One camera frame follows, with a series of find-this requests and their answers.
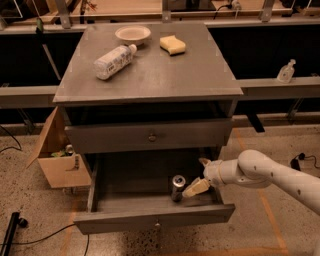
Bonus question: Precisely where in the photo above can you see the cardboard box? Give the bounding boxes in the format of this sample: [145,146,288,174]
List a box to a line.
[26,107,91,188]

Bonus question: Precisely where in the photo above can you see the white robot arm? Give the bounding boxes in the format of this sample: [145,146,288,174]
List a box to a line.
[182,150,320,214]

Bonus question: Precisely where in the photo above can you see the clear soap dispenser bottle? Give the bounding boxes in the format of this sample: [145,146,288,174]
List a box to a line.
[277,59,296,83]

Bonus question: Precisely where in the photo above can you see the can inside cardboard box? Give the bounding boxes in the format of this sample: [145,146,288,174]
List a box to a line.
[65,144,74,156]

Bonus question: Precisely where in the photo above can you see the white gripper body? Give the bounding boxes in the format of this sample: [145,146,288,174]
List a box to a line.
[203,160,223,187]

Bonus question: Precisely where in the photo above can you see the white ceramic bowl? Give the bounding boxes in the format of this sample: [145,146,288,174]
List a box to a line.
[115,25,151,46]

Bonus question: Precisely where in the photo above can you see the yellow sponge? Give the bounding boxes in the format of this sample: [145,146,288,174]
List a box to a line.
[160,35,186,55]

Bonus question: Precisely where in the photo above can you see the closed grey upper drawer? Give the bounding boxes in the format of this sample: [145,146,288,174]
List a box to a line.
[65,119,232,153]

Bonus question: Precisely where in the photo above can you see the clear plastic bottle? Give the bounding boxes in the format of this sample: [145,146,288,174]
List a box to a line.
[93,44,137,80]

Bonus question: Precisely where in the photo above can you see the black floor cable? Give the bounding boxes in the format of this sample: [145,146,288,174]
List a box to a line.
[0,222,91,256]

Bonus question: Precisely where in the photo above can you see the black power adapter with cable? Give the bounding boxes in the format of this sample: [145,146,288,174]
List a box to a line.
[290,153,320,171]

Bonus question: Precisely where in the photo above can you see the open grey middle drawer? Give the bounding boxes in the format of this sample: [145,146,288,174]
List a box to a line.
[74,149,235,234]

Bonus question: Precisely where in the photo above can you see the silver redbull can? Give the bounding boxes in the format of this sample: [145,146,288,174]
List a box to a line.
[171,175,186,202]

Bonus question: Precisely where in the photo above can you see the black stand base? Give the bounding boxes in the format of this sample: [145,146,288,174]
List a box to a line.
[0,212,28,256]

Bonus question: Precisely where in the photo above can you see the grey wooden drawer cabinet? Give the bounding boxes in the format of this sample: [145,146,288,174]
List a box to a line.
[53,21,244,235]

